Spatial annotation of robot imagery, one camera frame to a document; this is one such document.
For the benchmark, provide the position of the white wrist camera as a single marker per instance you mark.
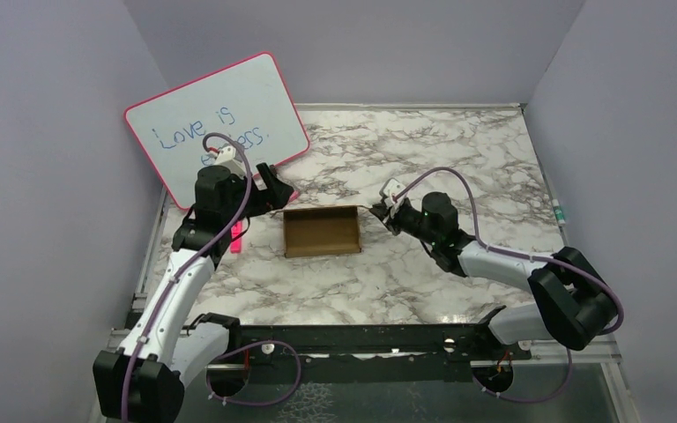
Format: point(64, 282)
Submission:
point(228, 157)
point(391, 191)

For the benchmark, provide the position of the aluminium frame rail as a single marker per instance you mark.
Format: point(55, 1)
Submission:
point(397, 340)

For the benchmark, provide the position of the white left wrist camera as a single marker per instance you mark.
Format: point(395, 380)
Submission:
point(228, 157)

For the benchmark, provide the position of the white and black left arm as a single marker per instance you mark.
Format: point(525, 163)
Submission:
point(144, 379)

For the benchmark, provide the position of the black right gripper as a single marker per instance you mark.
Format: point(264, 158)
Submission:
point(389, 217)

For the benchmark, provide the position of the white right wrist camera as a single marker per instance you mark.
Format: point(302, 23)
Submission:
point(391, 191)

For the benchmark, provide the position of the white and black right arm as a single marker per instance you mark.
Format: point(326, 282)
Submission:
point(567, 307)

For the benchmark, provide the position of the pink marker pen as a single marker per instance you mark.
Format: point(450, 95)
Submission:
point(236, 242)

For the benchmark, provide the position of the green capped marker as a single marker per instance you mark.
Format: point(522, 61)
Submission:
point(558, 212)

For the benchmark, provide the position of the brown cardboard box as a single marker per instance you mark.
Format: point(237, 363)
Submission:
point(322, 231)

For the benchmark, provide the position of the pink framed whiteboard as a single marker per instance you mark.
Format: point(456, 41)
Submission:
point(247, 101)

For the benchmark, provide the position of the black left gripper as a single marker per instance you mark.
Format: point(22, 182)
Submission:
point(277, 194)

